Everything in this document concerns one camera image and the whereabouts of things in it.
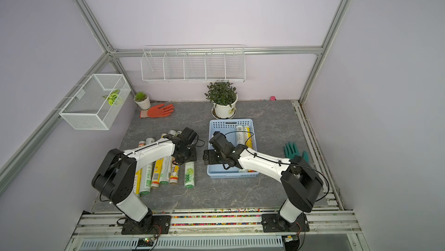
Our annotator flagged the clear silver plastic wrap roll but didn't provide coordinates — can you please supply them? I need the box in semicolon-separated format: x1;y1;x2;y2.
235;125;245;144

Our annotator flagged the yellow red plastic wrap roll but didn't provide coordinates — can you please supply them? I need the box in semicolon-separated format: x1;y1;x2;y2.
169;163;180;184

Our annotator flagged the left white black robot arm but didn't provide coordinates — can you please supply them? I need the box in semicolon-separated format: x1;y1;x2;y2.
92;128;198;235

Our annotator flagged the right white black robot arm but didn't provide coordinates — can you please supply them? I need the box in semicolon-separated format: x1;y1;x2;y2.
203;132;327;234

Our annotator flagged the light blue plastic basket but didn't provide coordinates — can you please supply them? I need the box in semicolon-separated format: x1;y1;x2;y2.
207;118;261;180

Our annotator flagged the green toy in basket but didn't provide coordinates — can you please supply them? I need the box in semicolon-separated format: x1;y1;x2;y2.
103;89;122;106

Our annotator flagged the white green roll far left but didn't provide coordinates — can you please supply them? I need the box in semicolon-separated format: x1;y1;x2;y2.
140;163;153;195

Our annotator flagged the red rubber glove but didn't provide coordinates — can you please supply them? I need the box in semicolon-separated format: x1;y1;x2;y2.
140;103;175;118

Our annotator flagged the large potted green plant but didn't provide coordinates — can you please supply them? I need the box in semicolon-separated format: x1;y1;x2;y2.
205;82;238;119

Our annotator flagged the green rubber glove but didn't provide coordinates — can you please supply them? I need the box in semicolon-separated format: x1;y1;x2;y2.
284;142;309;163

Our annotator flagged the small potted green plant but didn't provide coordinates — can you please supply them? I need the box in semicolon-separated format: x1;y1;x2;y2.
133;92;151;110

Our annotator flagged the white wire wall shelf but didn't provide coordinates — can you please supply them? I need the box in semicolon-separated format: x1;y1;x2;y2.
140;45;246;82

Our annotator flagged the white wire side basket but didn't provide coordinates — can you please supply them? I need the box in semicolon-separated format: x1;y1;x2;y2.
59;74;131;130

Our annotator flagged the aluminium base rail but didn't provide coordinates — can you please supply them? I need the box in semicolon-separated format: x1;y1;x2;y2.
67;207;369;251

